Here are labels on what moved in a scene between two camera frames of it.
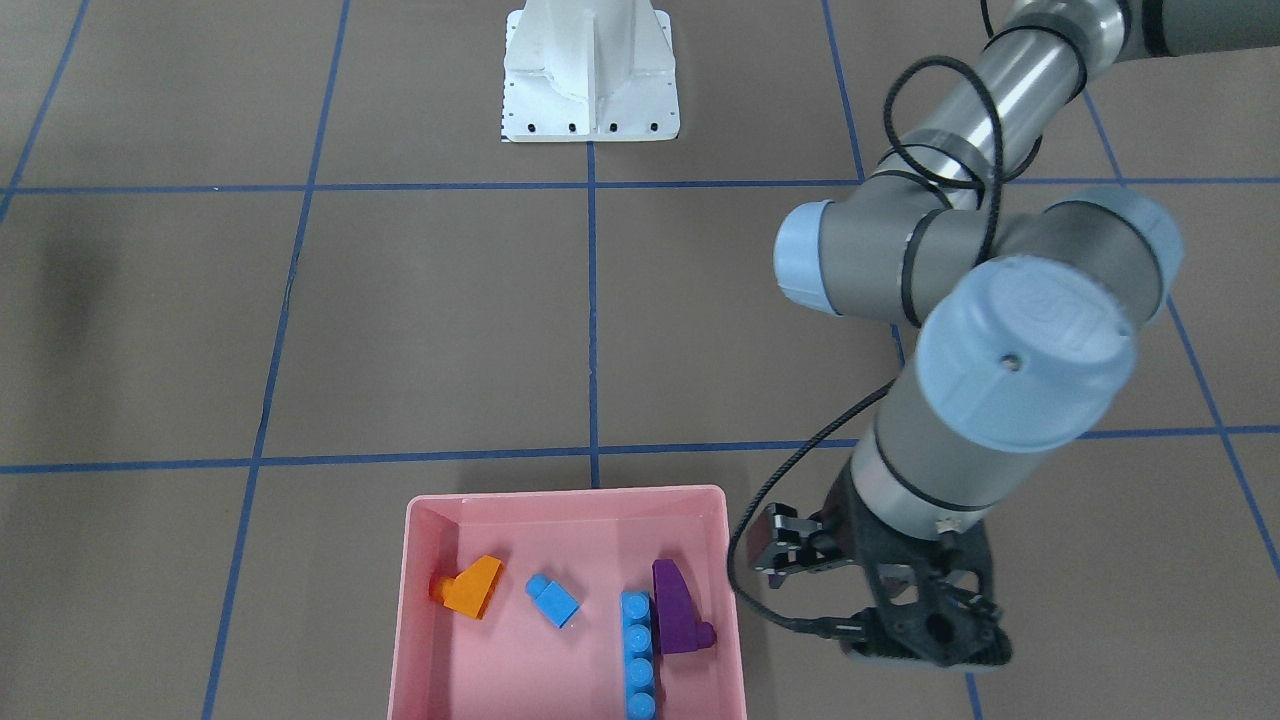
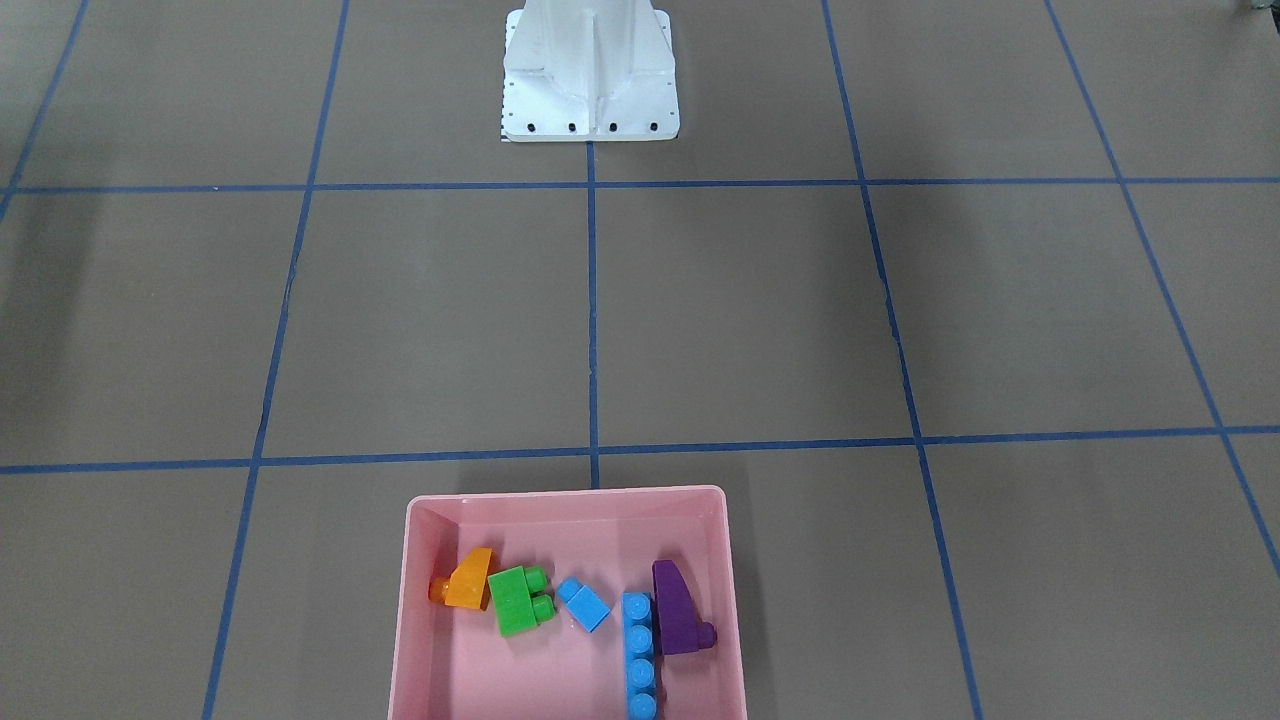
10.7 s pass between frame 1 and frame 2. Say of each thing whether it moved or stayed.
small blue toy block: moved
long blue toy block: stayed
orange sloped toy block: moved
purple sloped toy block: stayed
